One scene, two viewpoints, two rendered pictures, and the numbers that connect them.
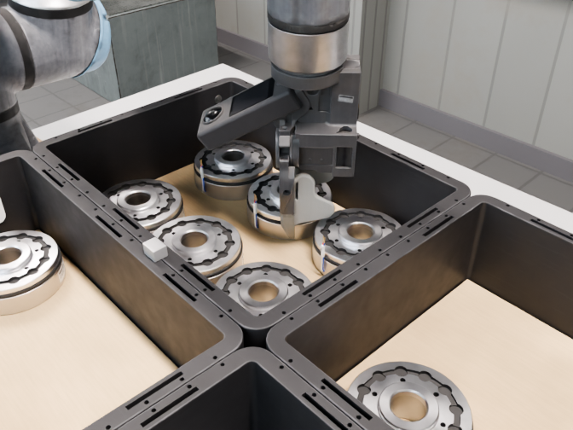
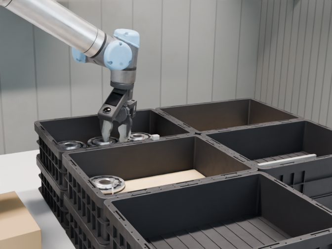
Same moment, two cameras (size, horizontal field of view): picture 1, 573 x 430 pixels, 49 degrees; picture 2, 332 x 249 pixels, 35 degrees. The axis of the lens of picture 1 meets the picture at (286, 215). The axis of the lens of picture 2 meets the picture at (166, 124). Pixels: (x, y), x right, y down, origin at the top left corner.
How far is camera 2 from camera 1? 1.41 m
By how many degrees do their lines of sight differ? 68
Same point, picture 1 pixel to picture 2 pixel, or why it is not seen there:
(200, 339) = (184, 148)
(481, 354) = not seen: hidden behind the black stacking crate
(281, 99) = (126, 94)
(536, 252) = (175, 114)
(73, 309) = (130, 185)
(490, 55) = not seen: outside the picture
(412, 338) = not seen: hidden behind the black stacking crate
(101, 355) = (157, 182)
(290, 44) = (132, 74)
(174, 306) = (172, 145)
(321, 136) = (133, 103)
